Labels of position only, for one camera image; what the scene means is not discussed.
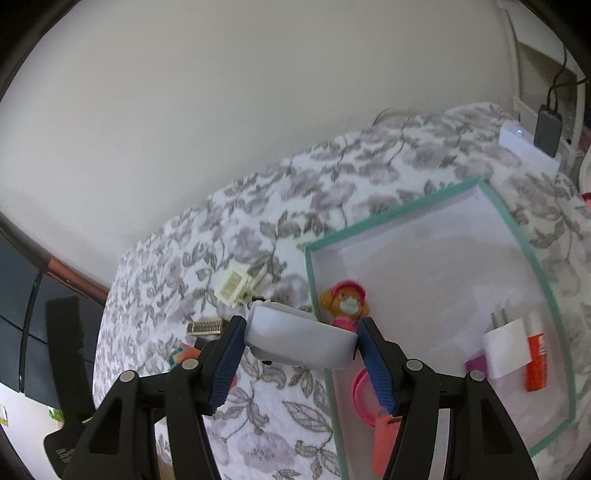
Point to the white charger plug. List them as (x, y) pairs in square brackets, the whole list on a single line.
[(505, 346)]

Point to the dark cabinet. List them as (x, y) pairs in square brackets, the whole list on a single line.
[(27, 314)]

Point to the white box with teal rim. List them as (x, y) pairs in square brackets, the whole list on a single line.
[(438, 277)]

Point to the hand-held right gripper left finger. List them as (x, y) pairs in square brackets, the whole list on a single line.
[(226, 364)]

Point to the orange and teal toy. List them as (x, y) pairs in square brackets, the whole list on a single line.
[(183, 355)]

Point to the black power adapter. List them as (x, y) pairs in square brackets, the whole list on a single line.
[(548, 131)]

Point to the orange plastic piece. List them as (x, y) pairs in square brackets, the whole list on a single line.
[(385, 443)]

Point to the dog toy figure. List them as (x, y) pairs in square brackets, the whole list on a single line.
[(344, 304)]

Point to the red bottle with clear cap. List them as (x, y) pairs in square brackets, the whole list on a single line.
[(536, 355)]

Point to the grey floral blanket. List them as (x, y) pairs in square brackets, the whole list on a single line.
[(231, 230)]

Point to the cream hair clip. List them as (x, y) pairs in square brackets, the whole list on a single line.
[(233, 286)]

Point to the white oval case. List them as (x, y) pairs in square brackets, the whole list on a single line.
[(300, 341)]

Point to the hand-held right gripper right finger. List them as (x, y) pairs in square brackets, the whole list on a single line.
[(378, 369)]

